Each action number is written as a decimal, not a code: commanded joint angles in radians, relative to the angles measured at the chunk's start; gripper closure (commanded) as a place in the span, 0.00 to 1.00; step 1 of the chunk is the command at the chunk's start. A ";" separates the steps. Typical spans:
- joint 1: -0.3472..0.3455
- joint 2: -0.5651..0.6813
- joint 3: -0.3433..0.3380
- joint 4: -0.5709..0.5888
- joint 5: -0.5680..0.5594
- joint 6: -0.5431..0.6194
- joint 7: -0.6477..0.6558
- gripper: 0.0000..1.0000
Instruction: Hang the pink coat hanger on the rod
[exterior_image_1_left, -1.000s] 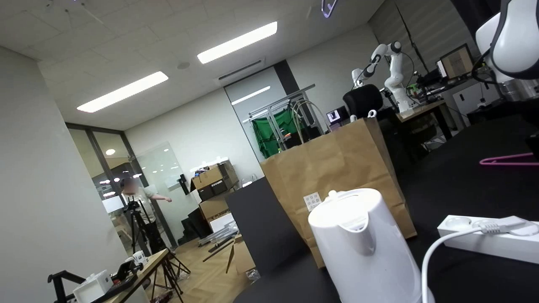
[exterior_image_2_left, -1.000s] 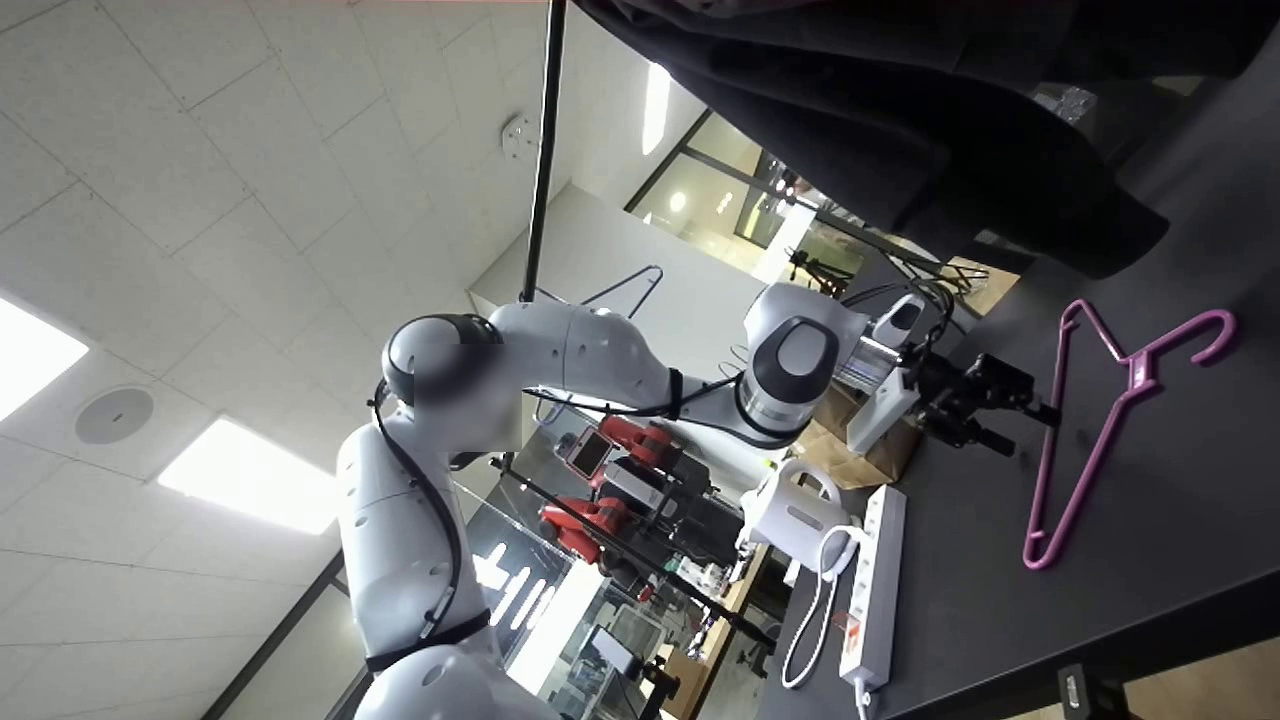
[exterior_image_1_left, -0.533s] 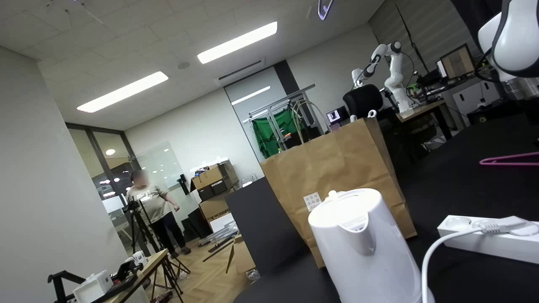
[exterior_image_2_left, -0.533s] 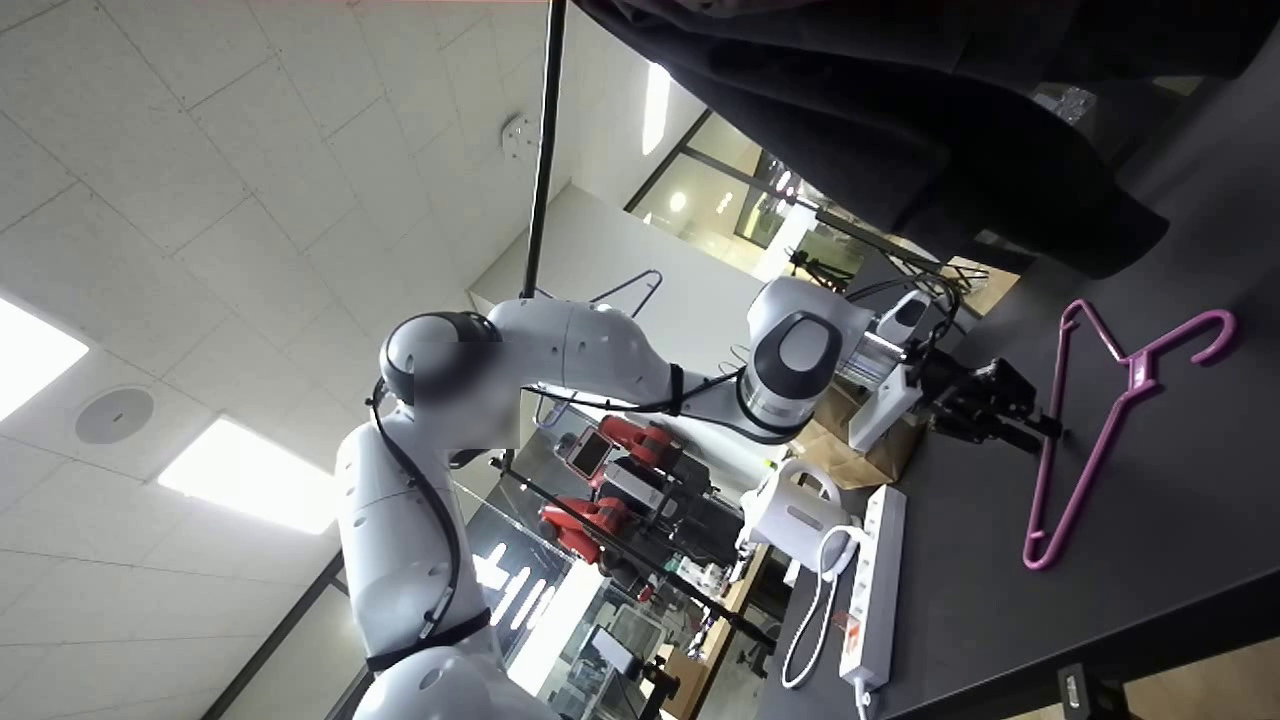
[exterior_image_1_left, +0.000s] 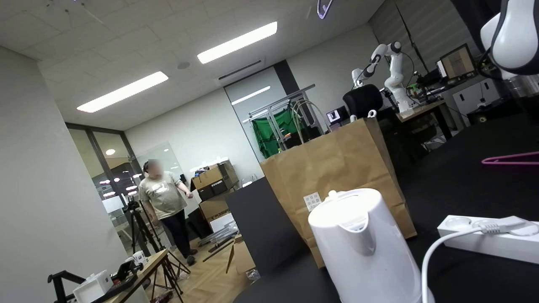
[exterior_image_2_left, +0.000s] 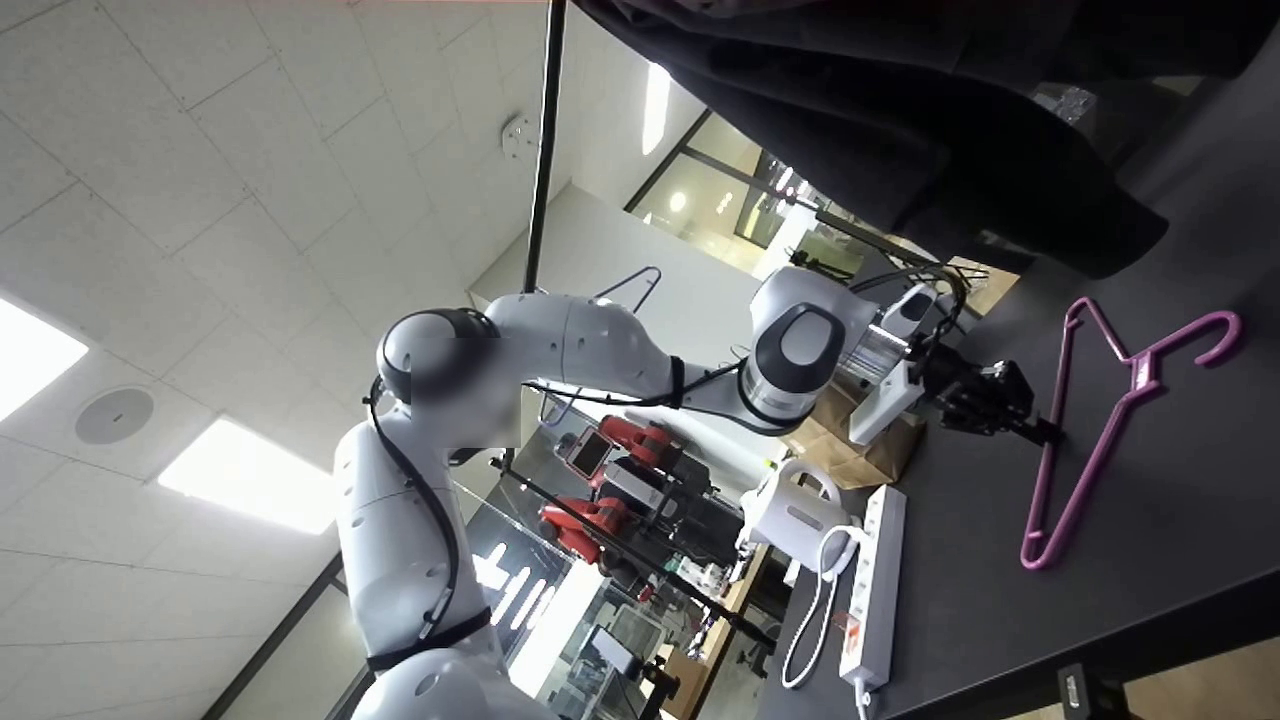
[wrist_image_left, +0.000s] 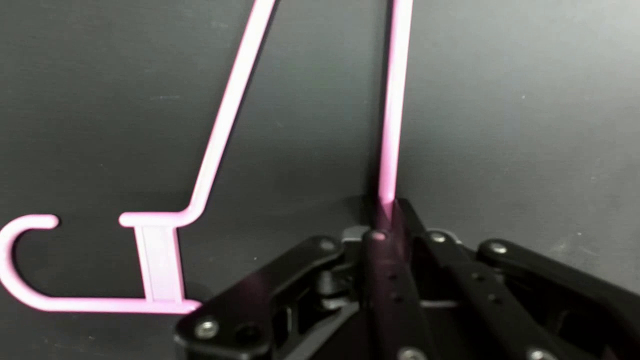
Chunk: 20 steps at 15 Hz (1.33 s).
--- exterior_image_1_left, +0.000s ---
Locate black camera tripod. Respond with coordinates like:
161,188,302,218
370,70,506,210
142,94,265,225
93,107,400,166
122,196,195,277

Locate white power strip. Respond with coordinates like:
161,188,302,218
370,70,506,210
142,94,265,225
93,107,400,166
437,213,539,265

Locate rectangular ceiling light panel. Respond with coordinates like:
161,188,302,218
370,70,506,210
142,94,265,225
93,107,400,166
196,19,280,65
77,68,171,114

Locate white power cable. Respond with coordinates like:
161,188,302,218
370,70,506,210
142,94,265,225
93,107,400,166
420,220,539,303

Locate black metal stand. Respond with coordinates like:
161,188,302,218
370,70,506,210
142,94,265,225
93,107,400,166
46,269,88,303

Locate white cabinet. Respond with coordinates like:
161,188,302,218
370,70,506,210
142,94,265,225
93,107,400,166
452,73,503,117

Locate green hanging cloth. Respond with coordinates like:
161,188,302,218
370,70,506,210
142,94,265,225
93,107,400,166
250,107,301,159

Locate wooden work table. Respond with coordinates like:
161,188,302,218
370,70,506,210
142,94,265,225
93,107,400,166
104,248,188,303

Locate brown paper bag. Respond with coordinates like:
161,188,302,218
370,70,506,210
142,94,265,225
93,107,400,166
260,115,420,269

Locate person in light shirt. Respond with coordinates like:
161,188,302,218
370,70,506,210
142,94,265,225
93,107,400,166
136,158,198,267

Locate grey box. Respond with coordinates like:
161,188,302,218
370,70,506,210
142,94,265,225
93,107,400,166
227,176,314,279

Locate wooden desk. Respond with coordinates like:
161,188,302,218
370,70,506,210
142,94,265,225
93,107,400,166
395,97,454,137

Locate stacked cardboard boxes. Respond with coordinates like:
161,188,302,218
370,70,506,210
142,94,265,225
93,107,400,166
191,158,243,203

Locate small white box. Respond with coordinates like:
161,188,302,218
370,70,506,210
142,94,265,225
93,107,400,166
73,269,115,303

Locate white electric kettle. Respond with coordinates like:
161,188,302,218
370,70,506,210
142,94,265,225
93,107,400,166
307,186,430,303

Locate low cardboard box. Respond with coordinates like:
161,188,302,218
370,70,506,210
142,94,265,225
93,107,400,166
200,191,233,221

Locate black office chair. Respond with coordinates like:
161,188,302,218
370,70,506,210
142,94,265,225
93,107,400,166
343,82,388,122

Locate computer monitor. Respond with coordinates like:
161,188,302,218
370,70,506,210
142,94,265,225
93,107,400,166
435,41,478,80

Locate metal clothes rack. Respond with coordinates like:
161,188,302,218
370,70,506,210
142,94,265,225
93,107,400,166
242,82,331,159

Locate small dark screen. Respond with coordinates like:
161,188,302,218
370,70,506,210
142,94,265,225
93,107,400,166
326,104,355,129

